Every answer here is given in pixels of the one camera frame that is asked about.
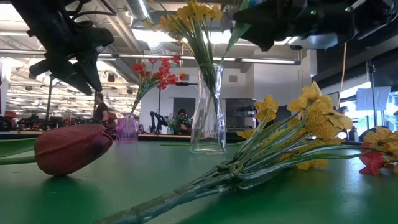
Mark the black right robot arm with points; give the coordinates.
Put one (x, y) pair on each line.
(379, 12)

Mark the silver ventilation duct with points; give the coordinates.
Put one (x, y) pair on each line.
(138, 7)

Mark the purple ribbed glass vase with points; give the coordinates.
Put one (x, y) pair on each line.
(127, 130)

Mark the dark red artificial tulip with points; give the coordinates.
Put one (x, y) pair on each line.
(68, 149)

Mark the long ceiling light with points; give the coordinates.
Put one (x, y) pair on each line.
(267, 61)

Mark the yellow artificial flower bunch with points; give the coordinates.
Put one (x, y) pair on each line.
(194, 11)
(320, 118)
(382, 138)

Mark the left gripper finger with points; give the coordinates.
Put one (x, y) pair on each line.
(62, 70)
(90, 68)

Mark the black background robot arm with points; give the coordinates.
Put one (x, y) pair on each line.
(157, 119)

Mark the white diffuser panel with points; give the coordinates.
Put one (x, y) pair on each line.
(373, 98)

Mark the person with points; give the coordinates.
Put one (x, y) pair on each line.
(183, 123)
(101, 112)

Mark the green table mat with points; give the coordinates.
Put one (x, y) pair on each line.
(124, 186)

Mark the black kitchen appliance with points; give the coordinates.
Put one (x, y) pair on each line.
(241, 115)

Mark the red artificial flower bunch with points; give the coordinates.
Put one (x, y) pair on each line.
(371, 161)
(161, 76)

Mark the black light stand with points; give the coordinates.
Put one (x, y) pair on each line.
(372, 93)

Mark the clear glass vase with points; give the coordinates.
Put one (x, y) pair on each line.
(208, 124)

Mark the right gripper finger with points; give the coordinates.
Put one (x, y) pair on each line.
(264, 25)

